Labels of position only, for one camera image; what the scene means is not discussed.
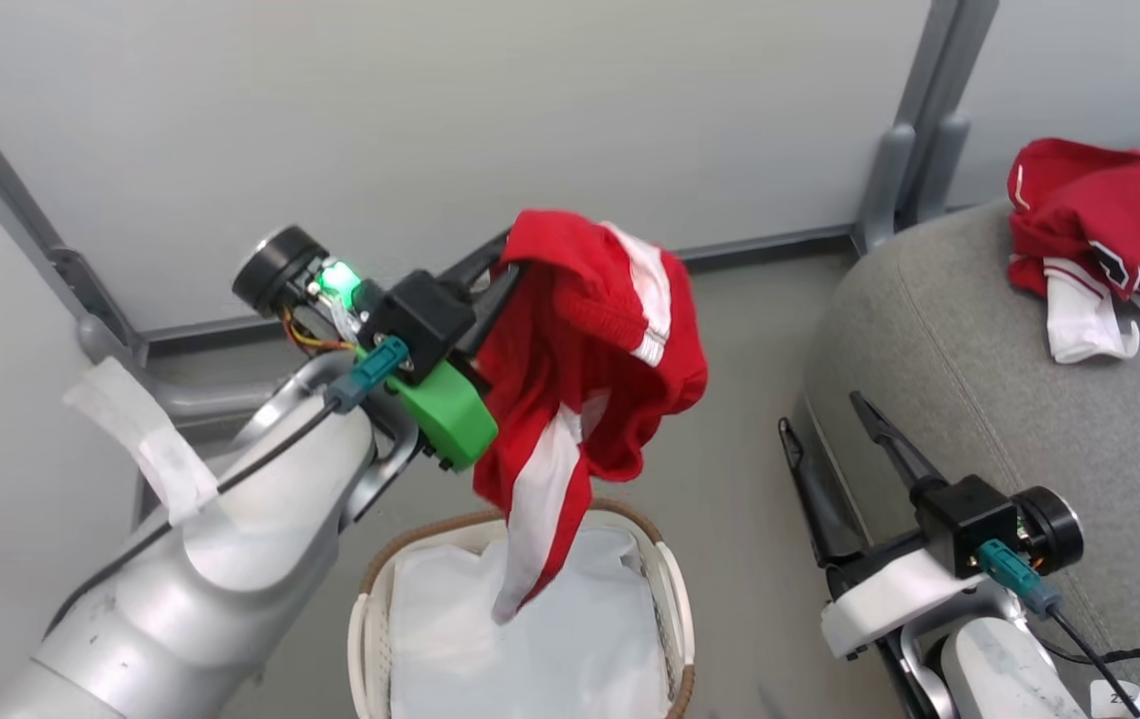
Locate grey curved partition foot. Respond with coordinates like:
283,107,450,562
854,122,920,257
915,115,971,227
78,314,282,422

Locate grey fabric sofa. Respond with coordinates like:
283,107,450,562
796,160,1140,719

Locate grey metal partition bottom rail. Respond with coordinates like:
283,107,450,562
139,225,857,353

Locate red shorts with white stripes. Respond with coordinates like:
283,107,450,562
473,208,710,626

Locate black left cable teal connector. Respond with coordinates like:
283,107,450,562
46,335,412,636

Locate white tape strip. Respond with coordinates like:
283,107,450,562
62,357,223,528

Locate black cable teal connector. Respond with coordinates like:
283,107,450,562
46,335,412,636
976,538,1140,719

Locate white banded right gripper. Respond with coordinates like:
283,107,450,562
777,390,1086,660

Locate wicker laundry basket white handles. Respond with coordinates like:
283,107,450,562
347,498,698,719

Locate grey metal partition post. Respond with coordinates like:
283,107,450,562
897,0,1001,226
0,55,149,366

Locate orange yellow wire bundle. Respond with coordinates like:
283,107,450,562
280,308,357,358

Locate black right cable teal connector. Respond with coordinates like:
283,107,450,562
976,538,1140,719

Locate red and white jersey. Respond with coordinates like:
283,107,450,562
1006,138,1140,365

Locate white fabric basket liner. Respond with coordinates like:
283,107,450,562
387,525,674,719

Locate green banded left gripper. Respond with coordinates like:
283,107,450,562
232,226,524,473

